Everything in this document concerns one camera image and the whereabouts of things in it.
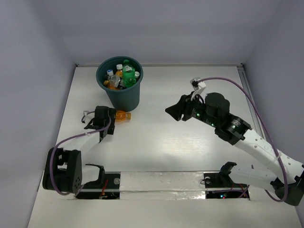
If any small orange juice bottle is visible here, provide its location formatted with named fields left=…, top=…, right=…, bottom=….
left=103, top=80, right=120, bottom=90

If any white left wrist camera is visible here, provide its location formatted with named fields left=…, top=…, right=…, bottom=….
left=81, top=110, right=94, bottom=124

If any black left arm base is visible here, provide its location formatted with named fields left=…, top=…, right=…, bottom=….
left=75, top=164, right=121, bottom=200

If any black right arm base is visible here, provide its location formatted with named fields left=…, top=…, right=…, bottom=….
left=200, top=161, right=250, bottom=200

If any dark green plastic bin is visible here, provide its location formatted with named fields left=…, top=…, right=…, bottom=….
left=96, top=56, right=143, bottom=112

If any orange label tea bottle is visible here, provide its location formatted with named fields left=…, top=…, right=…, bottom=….
left=134, top=71, right=140, bottom=80

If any large clear plastic bottle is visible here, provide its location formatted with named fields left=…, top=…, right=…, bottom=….
left=106, top=69, right=114, bottom=79

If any small orange patterned bottle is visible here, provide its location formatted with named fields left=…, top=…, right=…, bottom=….
left=115, top=110, right=131, bottom=123

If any clear bottle black label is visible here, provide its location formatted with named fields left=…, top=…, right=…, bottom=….
left=108, top=75, right=126, bottom=90

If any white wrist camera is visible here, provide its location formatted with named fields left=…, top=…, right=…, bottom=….
left=81, top=110, right=94, bottom=124
left=190, top=77, right=206, bottom=100

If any green soda bottle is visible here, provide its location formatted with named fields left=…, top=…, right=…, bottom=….
left=123, top=59, right=137, bottom=88

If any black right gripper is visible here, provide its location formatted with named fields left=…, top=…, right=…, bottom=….
left=164, top=91, right=219, bottom=128

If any yellow blue label bottle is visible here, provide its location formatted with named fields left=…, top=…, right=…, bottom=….
left=115, top=64, right=123, bottom=77

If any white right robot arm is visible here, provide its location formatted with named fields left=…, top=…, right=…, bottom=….
left=165, top=93, right=304, bottom=206

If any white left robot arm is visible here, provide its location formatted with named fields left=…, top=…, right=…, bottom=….
left=42, top=106, right=117, bottom=195

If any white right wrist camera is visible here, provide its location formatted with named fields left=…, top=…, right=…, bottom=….
left=190, top=77, right=206, bottom=100

